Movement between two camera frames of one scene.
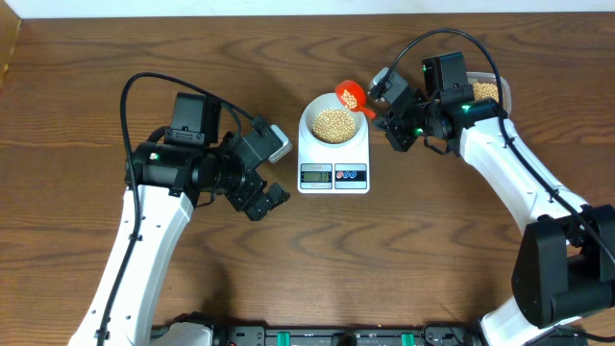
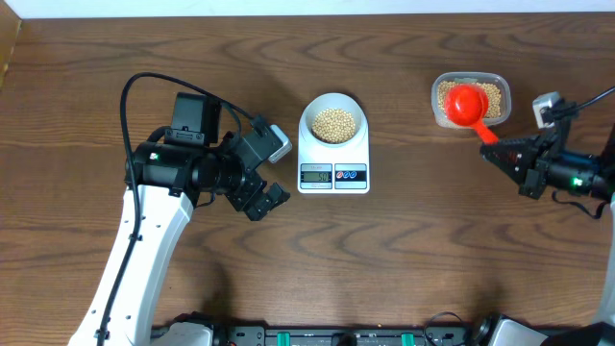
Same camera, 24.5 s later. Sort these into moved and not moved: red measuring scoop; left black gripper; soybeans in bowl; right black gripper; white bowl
Moved: red measuring scoop; right black gripper
Not moved: soybeans in bowl; left black gripper; white bowl
